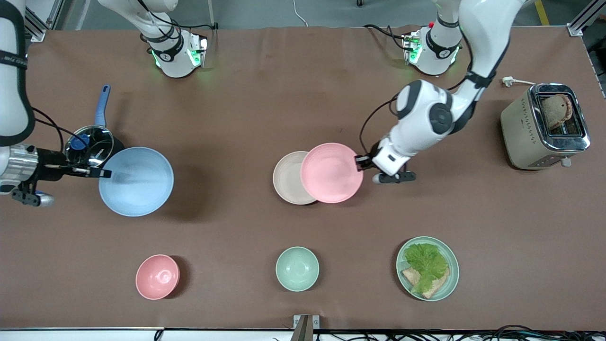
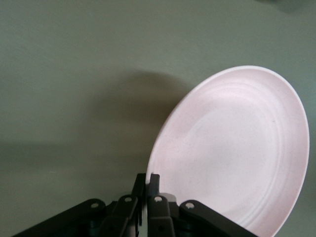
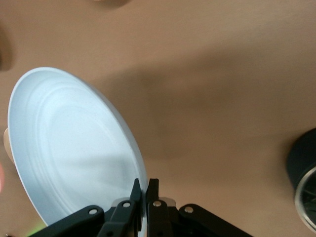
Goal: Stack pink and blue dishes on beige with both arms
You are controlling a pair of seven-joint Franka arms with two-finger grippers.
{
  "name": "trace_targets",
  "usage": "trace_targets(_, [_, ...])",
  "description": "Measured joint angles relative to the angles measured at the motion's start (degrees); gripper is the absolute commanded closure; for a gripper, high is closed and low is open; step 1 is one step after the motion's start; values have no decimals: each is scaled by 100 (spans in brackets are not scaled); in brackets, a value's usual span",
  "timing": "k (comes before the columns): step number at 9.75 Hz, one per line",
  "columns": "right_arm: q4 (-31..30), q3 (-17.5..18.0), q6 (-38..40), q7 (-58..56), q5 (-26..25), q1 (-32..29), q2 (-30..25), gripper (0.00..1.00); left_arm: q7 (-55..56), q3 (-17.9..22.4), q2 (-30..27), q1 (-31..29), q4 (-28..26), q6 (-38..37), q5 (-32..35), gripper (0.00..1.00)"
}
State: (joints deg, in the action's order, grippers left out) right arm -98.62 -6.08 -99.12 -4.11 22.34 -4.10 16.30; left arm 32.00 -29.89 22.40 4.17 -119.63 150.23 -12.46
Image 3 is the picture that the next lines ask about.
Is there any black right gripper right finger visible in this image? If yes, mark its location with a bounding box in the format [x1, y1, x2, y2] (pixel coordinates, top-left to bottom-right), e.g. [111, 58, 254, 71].
[145, 178, 253, 237]

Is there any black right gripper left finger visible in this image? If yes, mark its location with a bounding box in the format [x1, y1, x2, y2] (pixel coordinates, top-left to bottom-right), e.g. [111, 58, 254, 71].
[34, 178, 143, 237]

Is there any light blue plate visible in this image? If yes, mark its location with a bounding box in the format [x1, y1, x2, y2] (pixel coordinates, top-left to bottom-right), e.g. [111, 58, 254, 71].
[7, 66, 149, 237]

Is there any beige plate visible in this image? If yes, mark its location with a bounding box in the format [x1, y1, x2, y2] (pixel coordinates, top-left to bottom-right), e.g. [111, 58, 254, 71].
[3, 127, 16, 165]

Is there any glass lid with blue knob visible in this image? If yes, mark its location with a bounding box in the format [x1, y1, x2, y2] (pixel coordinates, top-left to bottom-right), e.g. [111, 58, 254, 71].
[294, 165, 316, 237]

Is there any dark pot with blue handle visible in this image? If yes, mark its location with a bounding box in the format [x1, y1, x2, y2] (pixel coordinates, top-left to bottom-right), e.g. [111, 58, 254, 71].
[286, 127, 316, 192]

